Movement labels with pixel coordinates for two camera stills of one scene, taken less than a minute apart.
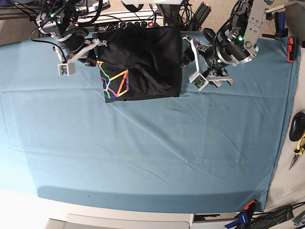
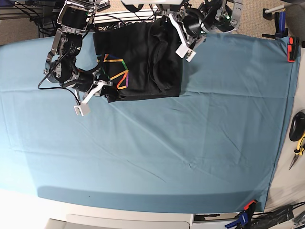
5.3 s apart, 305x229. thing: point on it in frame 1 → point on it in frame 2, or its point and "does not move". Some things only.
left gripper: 80,50 → 100,81
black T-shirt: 137,62 does not move
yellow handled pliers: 300,149 does not move
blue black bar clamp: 281,31 does not move
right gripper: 211,64 → 188,22
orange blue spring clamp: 245,216 does not move
